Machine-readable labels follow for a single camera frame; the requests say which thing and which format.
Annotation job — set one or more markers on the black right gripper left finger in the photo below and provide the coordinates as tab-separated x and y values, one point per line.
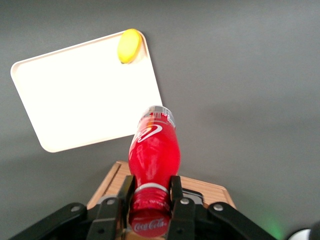
110	215

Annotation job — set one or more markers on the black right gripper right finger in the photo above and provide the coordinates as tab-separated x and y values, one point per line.
185	217

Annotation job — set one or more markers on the red coke bottle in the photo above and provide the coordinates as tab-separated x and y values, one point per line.
153	155

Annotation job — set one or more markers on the white rectangular tray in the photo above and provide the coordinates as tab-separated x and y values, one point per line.
85	97

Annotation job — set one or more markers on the wooden board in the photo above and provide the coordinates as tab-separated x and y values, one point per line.
212	192

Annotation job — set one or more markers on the yellow lemon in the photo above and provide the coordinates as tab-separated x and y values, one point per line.
129	46

